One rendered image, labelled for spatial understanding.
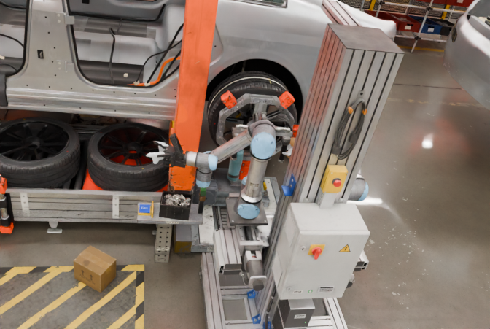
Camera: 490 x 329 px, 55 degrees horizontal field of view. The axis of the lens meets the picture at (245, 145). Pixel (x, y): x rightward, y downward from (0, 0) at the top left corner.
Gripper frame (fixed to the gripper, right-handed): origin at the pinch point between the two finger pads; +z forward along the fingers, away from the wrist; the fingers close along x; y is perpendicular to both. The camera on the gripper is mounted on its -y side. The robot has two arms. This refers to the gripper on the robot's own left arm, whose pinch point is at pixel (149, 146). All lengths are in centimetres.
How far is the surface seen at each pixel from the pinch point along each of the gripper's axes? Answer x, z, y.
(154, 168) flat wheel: 83, 11, 62
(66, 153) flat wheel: 81, 75, 62
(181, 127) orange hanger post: 54, -8, 12
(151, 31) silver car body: 251, 59, 10
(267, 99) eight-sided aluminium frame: 94, -59, -1
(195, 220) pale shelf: 44, -26, 73
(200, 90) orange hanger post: 52, -17, -15
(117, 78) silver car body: 145, 60, 24
